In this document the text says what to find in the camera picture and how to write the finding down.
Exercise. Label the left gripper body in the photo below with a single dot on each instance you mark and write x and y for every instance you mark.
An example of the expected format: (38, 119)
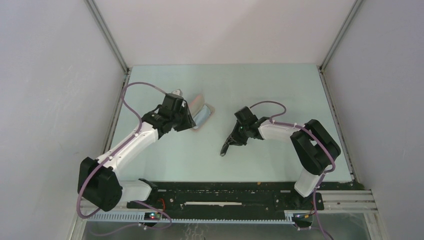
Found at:
(182, 120)

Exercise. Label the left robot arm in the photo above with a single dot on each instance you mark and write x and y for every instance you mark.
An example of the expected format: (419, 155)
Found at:
(100, 181)

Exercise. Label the black sunglasses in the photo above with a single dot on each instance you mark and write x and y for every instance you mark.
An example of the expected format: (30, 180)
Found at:
(231, 140)

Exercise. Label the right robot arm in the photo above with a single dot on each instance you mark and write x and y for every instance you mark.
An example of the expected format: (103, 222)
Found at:
(314, 146)

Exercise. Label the pink glasses case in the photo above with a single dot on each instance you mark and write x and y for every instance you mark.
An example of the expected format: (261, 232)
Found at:
(196, 104)

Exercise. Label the light blue cleaning cloth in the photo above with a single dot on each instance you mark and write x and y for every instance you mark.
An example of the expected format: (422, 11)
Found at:
(201, 117)

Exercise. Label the blue toothed cable duct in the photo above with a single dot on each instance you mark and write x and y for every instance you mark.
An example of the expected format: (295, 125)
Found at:
(139, 217)

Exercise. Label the aluminium frame rail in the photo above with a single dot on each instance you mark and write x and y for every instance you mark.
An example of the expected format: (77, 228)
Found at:
(348, 202)

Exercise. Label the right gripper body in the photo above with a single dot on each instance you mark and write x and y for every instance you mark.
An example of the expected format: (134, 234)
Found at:
(239, 132)

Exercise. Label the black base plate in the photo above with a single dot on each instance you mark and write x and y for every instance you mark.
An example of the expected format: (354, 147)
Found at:
(245, 213)

